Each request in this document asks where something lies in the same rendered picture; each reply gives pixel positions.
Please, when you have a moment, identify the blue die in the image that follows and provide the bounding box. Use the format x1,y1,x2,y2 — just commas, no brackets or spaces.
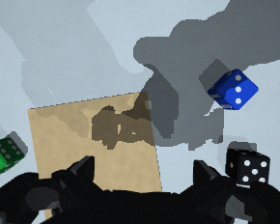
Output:
208,69,259,110

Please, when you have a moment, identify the black die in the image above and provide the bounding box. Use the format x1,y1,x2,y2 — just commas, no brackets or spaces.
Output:
225,149,270,185

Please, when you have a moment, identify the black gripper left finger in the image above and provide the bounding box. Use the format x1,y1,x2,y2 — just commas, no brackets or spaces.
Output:
0,155,120,224

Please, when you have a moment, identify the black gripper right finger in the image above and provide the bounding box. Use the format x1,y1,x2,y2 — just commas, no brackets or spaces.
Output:
160,160,280,224

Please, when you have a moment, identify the tan flat mat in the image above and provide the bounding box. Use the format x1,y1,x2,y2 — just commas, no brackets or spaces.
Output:
27,92,162,193

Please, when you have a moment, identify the green die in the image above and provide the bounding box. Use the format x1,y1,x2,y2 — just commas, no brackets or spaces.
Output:
0,137,24,174

